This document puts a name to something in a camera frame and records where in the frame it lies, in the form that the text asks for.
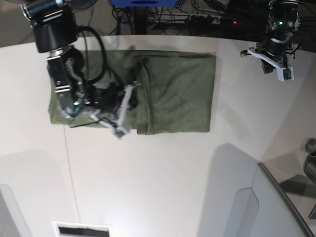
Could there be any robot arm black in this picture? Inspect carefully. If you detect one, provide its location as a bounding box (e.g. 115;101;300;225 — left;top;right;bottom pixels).
262;0;300;80
21;0;138;119

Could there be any blue box with oval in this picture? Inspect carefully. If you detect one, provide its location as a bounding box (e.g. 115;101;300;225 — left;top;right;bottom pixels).
110;0;178;7

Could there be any olive green t-shirt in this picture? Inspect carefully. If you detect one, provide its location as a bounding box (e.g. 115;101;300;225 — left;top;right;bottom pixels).
48;50;216;135

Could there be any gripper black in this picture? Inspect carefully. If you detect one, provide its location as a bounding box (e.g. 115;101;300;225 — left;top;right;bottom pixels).
92;82;139;114
261;38;289;74

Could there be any grey metal stand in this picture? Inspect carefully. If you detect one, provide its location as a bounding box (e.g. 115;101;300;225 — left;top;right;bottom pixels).
258;138;316;237

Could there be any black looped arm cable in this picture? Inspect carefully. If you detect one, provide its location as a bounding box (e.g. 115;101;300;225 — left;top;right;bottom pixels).
74;26;109;87

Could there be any black fan base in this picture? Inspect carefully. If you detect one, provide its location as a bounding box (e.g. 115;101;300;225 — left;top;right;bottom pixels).
71;0;97;10

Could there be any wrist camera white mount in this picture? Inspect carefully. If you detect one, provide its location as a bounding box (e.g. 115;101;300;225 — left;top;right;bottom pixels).
240;47;294;82
88;83;137;139

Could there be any black power strip red light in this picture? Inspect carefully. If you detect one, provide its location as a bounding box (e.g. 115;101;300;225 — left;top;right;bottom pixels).
190;15;238;26

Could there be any white label with black strip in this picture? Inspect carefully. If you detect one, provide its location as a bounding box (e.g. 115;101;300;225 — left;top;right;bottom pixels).
52;221;115;237

